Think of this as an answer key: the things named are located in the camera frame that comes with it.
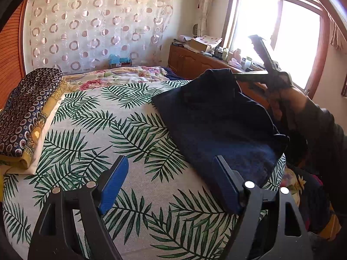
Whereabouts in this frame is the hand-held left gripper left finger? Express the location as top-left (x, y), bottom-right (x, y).
top-left (27, 156), bottom-right (129, 260)

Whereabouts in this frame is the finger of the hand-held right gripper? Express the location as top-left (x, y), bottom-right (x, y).
top-left (234, 70), bottom-right (269, 84)
top-left (248, 35), bottom-right (277, 72)

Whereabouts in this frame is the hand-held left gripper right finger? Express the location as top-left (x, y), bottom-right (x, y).
top-left (213, 156), bottom-right (313, 260)

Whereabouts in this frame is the navy t-shirt orange print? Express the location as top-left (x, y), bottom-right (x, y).
top-left (151, 68), bottom-right (290, 189)

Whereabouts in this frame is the person's right forearm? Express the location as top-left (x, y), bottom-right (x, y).
top-left (289, 96), bottom-right (347, 168)

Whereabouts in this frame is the person's right hand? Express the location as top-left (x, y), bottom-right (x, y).
top-left (270, 85), bottom-right (308, 133)

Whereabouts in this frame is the wooden framed window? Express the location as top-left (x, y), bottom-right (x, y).
top-left (223, 0), bottom-right (331, 99)

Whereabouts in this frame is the leaf print bedsheet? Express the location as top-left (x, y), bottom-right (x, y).
top-left (1, 80), bottom-right (286, 260)

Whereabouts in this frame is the wooden cabinet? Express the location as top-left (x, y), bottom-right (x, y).
top-left (167, 44), bottom-right (272, 109)

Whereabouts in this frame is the cardboard box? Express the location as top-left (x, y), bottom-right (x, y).
top-left (189, 35), bottom-right (223, 52)

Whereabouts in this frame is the beige window curtain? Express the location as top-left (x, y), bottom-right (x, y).
top-left (194, 0), bottom-right (217, 37)

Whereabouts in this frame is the navy blanket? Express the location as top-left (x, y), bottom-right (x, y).
top-left (164, 67), bottom-right (192, 81)

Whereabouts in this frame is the dark floral cloth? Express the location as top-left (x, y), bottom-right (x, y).
top-left (282, 165), bottom-right (342, 241)

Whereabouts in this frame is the yellow folded blanket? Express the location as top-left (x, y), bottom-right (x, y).
top-left (0, 80), bottom-right (66, 175)

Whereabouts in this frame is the floral blanket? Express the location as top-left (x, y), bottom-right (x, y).
top-left (61, 65), bottom-right (170, 94)

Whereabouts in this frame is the blue box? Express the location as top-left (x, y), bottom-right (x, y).
top-left (108, 54), bottom-right (133, 69)

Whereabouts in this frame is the circle patterned sheer curtain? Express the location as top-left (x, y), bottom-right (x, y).
top-left (23, 0), bottom-right (174, 72)

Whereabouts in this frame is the wooden wardrobe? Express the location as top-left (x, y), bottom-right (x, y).
top-left (0, 0), bottom-right (29, 110)

